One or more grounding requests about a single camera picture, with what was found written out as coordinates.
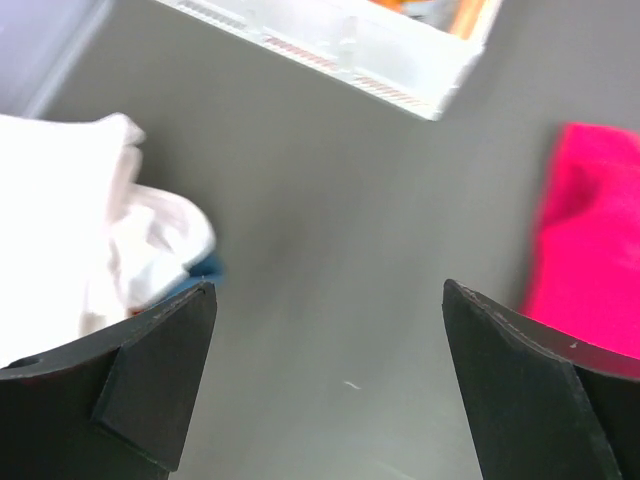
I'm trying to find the white folded t shirt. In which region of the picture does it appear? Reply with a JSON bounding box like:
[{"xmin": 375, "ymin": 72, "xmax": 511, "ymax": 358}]
[{"xmin": 1, "ymin": 113, "xmax": 216, "ymax": 365}]

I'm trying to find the white plastic organizer basket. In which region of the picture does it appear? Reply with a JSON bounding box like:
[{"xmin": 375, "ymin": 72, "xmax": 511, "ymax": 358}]
[{"xmin": 167, "ymin": 1, "xmax": 501, "ymax": 121}]

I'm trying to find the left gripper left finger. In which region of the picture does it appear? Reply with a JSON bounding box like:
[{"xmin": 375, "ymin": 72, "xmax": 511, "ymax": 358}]
[{"xmin": 1, "ymin": 281, "xmax": 217, "ymax": 479}]

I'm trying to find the blue folded t shirt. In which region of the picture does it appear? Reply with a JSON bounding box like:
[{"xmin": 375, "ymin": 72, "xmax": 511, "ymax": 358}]
[{"xmin": 165, "ymin": 252, "xmax": 224, "ymax": 299}]

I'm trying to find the magenta t shirt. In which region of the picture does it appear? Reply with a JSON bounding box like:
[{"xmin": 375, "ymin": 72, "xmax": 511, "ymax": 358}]
[{"xmin": 521, "ymin": 123, "xmax": 639, "ymax": 358}]

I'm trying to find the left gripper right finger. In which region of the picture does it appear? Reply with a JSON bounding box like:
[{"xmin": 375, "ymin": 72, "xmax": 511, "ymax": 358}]
[{"xmin": 442, "ymin": 279, "xmax": 639, "ymax": 479}]

